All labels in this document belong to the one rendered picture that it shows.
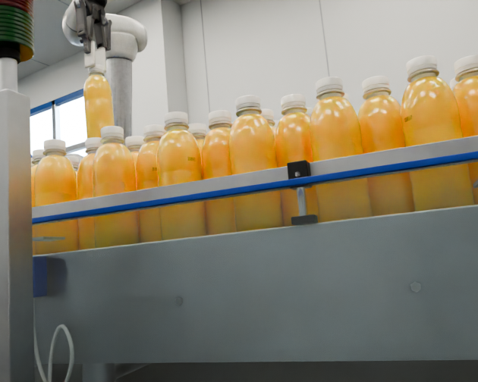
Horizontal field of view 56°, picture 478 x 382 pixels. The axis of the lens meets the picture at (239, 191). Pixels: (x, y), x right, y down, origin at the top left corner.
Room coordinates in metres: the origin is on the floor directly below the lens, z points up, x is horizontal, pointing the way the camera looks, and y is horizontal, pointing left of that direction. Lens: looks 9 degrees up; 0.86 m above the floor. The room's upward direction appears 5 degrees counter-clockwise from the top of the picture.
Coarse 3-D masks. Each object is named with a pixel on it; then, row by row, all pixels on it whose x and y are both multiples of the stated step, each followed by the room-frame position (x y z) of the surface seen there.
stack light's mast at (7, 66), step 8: (0, 48) 0.54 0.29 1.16; (8, 48) 0.54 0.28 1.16; (0, 56) 0.54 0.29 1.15; (8, 56) 0.55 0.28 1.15; (16, 56) 0.55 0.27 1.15; (0, 64) 0.55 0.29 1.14; (8, 64) 0.55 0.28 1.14; (16, 64) 0.56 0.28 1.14; (0, 72) 0.55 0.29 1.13; (8, 72) 0.55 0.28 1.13; (16, 72) 0.56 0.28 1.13; (0, 80) 0.55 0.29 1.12; (8, 80) 0.55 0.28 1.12; (16, 80) 0.56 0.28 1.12; (0, 88) 0.55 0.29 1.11; (8, 88) 0.55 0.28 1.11; (16, 88) 0.56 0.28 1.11
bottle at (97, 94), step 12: (96, 72) 1.12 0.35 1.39; (84, 84) 1.12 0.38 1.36; (96, 84) 1.10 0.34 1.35; (108, 84) 1.13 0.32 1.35; (84, 96) 1.12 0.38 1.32; (96, 96) 1.10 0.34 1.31; (108, 96) 1.12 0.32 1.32; (84, 108) 1.13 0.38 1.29; (96, 108) 1.10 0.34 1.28; (108, 108) 1.12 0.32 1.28; (96, 120) 1.10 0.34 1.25; (108, 120) 1.12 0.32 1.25; (96, 132) 1.10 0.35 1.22
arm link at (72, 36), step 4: (64, 24) 1.57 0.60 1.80; (64, 28) 1.59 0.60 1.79; (68, 28) 1.57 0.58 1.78; (64, 32) 1.61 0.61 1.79; (68, 32) 1.59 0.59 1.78; (72, 32) 1.58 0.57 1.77; (76, 32) 1.57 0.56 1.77; (68, 36) 1.63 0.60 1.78; (72, 36) 1.61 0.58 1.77; (76, 36) 1.61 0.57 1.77; (68, 40) 1.67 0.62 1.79; (72, 40) 1.65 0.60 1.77; (76, 40) 1.64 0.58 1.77; (92, 40) 1.64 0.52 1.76; (76, 44) 1.68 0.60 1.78; (80, 44) 1.69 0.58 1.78
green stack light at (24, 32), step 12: (0, 12) 0.53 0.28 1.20; (12, 12) 0.53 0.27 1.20; (24, 12) 0.54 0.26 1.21; (0, 24) 0.53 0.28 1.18; (12, 24) 0.53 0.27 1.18; (24, 24) 0.54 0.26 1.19; (0, 36) 0.53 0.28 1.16; (12, 36) 0.53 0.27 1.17; (24, 36) 0.54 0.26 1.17; (12, 48) 0.55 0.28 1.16; (24, 48) 0.55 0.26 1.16; (24, 60) 0.58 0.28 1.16
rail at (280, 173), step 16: (432, 144) 0.53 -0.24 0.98; (448, 144) 0.52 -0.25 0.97; (464, 144) 0.52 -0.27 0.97; (336, 160) 0.57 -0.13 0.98; (352, 160) 0.56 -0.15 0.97; (368, 160) 0.55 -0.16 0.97; (384, 160) 0.55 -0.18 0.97; (400, 160) 0.54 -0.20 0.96; (240, 176) 0.61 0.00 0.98; (256, 176) 0.60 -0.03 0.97; (272, 176) 0.60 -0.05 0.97; (128, 192) 0.67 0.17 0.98; (144, 192) 0.66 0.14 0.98; (160, 192) 0.66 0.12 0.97; (176, 192) 0.65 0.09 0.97; (192, 192) 0.64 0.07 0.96; (32, 208) 0.74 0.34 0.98; (48, 208) 0.73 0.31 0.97; (64, 208) 0.72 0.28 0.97; (80, 208) 0.70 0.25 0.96
